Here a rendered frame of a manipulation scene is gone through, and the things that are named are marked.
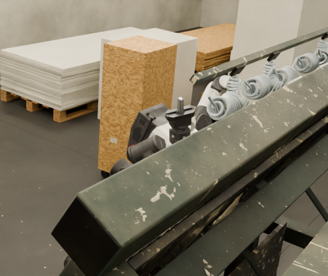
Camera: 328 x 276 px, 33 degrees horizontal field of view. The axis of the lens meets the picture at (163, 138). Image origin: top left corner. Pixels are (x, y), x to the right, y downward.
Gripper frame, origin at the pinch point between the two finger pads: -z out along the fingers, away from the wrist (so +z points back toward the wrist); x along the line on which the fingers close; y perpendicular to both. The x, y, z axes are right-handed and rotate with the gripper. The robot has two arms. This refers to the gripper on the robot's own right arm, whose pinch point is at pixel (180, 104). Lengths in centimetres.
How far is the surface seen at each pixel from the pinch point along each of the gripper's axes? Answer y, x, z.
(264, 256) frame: 14, 43, 95
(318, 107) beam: 77, 2, -48
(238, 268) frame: 26, 20, 80
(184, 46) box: -349, 162, 182
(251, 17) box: -232, 173, 96
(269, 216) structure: 90, -17, -30
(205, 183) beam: 106, -43, -63
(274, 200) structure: 85, -13, -29
